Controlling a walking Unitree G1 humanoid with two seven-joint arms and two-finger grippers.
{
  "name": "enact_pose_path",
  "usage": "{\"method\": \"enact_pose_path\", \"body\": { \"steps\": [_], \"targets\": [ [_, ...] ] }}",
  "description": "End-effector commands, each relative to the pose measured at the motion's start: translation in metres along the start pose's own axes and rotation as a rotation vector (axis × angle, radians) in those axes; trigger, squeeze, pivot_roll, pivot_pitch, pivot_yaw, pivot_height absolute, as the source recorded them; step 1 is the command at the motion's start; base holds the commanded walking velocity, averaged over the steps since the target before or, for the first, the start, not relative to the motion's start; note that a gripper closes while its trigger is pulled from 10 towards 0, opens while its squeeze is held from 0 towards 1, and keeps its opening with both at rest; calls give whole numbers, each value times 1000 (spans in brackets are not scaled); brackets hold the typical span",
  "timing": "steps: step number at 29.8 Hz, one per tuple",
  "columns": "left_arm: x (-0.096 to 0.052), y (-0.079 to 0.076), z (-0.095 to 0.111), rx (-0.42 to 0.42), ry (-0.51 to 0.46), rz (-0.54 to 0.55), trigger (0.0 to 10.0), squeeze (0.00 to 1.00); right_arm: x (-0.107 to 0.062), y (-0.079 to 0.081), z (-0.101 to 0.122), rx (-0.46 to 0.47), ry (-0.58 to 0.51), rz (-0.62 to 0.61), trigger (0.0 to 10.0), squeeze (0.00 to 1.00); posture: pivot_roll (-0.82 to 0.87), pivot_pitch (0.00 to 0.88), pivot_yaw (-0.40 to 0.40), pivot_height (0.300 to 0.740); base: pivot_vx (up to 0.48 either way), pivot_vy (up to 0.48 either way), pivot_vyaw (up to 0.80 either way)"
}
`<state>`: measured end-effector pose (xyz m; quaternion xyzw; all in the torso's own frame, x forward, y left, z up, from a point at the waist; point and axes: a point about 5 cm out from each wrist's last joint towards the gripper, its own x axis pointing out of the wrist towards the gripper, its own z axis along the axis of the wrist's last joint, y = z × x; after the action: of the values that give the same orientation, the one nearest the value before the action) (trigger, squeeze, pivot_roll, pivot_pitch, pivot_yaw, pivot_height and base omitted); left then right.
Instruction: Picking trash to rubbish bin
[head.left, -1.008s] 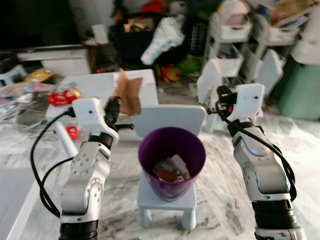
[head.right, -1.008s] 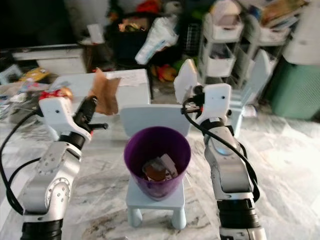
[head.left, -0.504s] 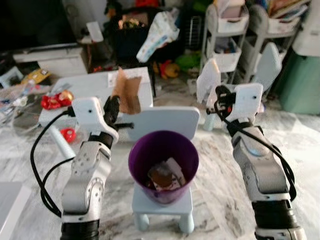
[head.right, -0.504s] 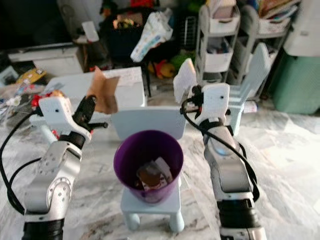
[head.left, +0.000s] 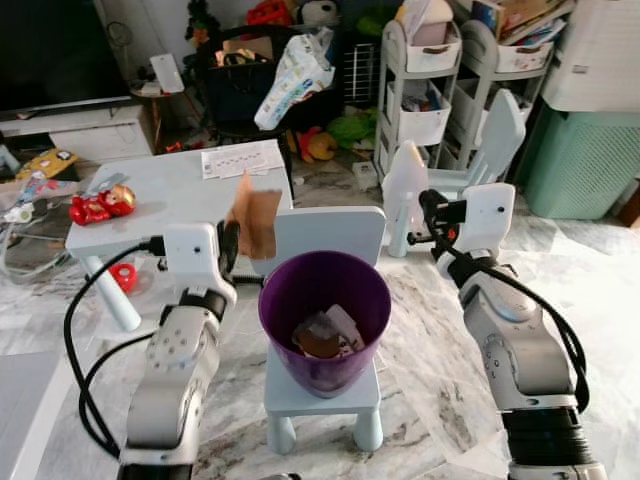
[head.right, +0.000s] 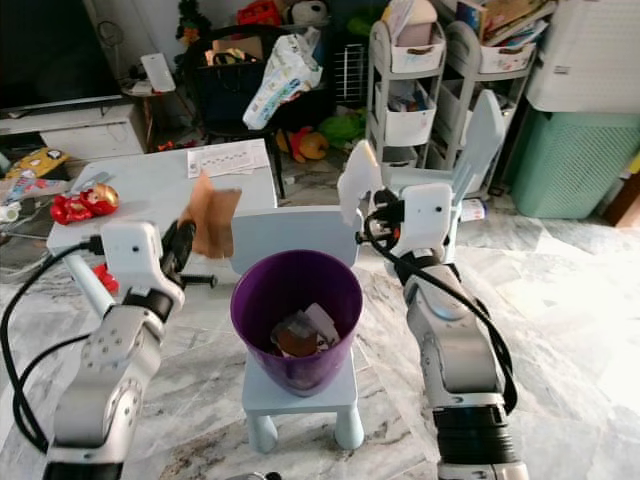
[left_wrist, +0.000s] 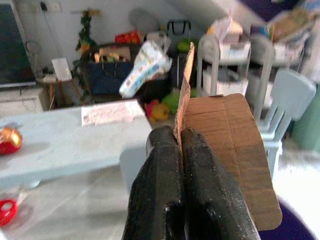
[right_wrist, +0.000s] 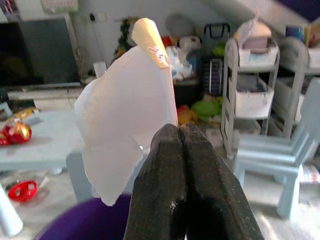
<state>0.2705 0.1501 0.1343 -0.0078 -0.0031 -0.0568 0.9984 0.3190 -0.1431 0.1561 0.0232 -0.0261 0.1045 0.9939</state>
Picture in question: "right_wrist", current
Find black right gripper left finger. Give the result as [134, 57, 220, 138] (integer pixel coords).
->
[123, 123, 189, 240]

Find black flat television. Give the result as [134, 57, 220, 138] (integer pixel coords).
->
[0, 15, 83, 89]

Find small white kids table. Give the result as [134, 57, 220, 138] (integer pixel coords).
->
[0, 109, 99, 238]

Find black bag with handles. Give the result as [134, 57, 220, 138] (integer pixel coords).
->
[202, 22, 231, 50]

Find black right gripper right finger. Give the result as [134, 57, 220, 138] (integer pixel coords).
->
[178, 123, 266, 240]

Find red plastic toy with holes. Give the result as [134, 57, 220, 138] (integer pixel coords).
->
[7, 179, 39, 204]

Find green yellow plush toys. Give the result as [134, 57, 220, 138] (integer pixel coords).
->
[176, 98, 224, 126]

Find red gold toy mask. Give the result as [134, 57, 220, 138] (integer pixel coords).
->
[9, 120, 33, 145]

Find white paper scrap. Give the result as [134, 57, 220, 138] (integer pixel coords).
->
[73, 17, 180, 207]

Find pale blue kids chair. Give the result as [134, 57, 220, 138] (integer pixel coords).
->
[233, 76, 320, 219]

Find purple rubbish bin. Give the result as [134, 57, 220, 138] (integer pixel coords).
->
[32, 192, 141, 240]

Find red toy figure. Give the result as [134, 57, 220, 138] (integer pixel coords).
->
[0, 124, 11, 147]

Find white shelf trolley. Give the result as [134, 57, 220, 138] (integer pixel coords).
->
[271, 37, 320, 141]
[220, 37, 281, 159]

